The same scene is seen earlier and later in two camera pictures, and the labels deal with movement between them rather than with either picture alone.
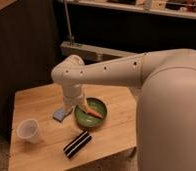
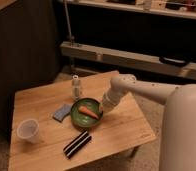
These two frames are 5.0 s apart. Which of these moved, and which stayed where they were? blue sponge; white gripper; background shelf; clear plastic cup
Moved: white gripper
Stayed: background shelf; blue sponge; clear plastic cup
